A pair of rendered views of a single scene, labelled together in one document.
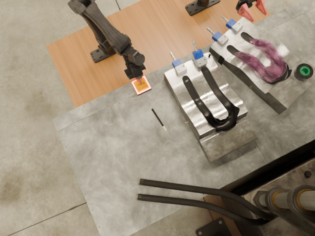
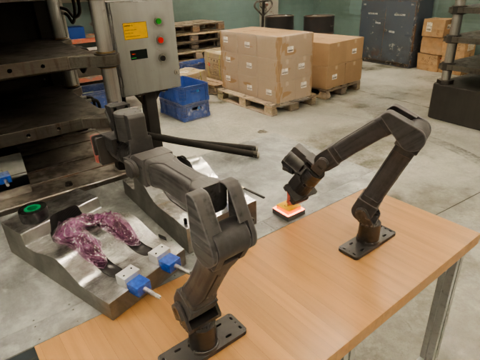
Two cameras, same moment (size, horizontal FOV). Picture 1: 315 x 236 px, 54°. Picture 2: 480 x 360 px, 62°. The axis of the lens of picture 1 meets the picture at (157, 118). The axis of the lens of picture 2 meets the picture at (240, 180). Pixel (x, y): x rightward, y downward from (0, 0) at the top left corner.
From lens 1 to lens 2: 1.92 m
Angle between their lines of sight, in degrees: 78
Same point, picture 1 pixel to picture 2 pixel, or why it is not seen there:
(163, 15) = (291, 308)
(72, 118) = (363, 179)
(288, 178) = (93, 180)
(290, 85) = (60, 205)
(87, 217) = not seen: hidden behind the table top
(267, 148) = (111, 190)
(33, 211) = not seen: hidden behind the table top
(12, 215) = not seen: hidden behind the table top
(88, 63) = (388, 224)
